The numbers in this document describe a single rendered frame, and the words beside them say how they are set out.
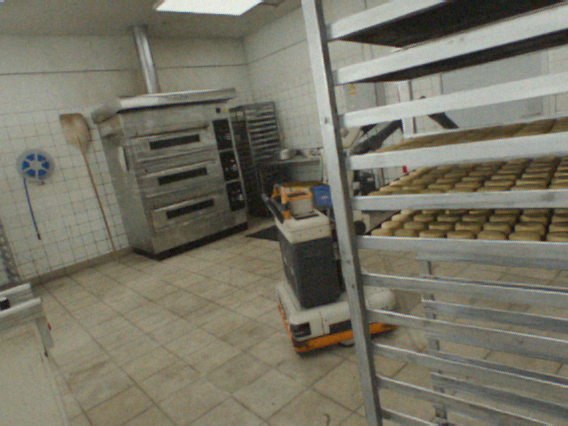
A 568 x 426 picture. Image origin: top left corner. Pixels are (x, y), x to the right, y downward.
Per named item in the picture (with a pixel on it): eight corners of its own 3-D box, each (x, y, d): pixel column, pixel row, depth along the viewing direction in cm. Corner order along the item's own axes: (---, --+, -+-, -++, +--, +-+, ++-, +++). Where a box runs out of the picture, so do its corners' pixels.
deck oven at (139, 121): (162, 266, 471) (119, 96, 431) (128, 254, 563) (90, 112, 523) (263, 229, 567) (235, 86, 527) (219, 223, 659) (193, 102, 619)
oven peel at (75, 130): (106, 266, 518) (58, 113, 497) (105, 266, 521) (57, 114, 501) (129, 258, 536) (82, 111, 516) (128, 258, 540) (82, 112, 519)
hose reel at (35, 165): (72, 229, 518) (47, 146, 496) (75, 230, 505) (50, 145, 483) (37, 239, 492) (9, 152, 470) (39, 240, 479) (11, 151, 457)
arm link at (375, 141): (420, 93, 228) (427, 89, 218) (434, 112, 229) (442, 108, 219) (361, 142, 228) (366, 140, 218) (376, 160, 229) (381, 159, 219)
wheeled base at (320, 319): (296, 357, 227) (289, 318, 222) (278, 312, 289) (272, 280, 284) (403, 330, 237) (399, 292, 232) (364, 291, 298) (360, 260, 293)
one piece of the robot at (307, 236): (303, 329, 230) (279, 191, 213) (286, 295, 283) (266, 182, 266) (357, 316, 235) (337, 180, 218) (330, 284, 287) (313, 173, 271)
